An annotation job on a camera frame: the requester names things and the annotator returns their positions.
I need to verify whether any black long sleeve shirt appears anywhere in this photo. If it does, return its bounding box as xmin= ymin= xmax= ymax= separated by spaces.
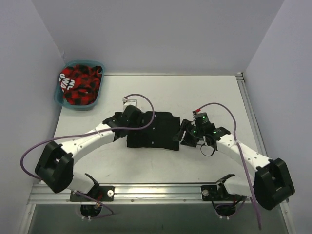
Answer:
xmin=126 ymin=111 xmax=180 ymax=151

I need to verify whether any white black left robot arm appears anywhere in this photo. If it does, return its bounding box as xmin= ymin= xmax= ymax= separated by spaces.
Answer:
xmin=35 ymin=105 xmax=143 ymax=200

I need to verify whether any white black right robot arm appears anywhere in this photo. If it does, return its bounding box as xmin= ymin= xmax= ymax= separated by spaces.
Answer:
xmin=173 ymin=113 xmax=295 ymax=210

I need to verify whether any red black plaid shirt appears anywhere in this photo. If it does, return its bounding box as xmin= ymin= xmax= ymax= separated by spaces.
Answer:
xmin=58 ymin=64 xmax=103 ymax=106

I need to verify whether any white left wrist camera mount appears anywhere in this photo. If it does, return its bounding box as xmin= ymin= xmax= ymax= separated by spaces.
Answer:
xmin=122 ymin=97 xmax=137 ymax=110

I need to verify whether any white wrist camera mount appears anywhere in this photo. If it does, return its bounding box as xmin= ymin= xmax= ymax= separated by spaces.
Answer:
xmin=122 ymin=97 xmax=137 ymax=110
xmin=193 ymin=109 xmax=201 ymax=115

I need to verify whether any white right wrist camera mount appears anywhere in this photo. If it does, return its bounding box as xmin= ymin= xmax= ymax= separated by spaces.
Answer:
xmin=193 ymin=109 xmax=201 ymax=115

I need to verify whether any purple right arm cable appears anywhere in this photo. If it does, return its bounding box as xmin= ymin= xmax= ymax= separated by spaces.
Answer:
xmin=195 ymin=102 xmax=263 ymax=230

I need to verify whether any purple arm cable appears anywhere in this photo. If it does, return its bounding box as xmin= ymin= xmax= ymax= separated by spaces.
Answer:
xmin=19 ymin=93 xmax=156 ymax=217
xmin=195 ymin=102 xmax=263 ymax=230

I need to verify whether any aluminium right side rail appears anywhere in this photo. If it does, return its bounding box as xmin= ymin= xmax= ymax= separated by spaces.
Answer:
xmin=235 ymin=73 xmax=267 ymax=156

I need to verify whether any aluminium rail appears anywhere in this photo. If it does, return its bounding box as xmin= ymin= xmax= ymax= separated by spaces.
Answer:
xmin=235 ymin=73 xmax=267 ymax=156
xmin=27 ymin=182 xmax=252 ymax=205

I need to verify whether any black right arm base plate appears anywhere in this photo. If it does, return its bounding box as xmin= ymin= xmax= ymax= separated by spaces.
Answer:
xmin=200 ymin=185 xmax=236 ymax=201

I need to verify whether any aluminium front rail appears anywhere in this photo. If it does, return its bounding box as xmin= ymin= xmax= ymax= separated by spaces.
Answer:
xmin=27 ymin=182 xmax=252 ymax=205

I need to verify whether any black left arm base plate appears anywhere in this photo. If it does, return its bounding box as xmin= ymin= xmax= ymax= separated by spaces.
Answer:
xmin=70 ymin=185 xmax=115 ymax=202

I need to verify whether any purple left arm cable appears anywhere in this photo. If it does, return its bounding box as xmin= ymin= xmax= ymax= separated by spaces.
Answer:
xmin=19 ymin=93 xmax=156 ymax=217

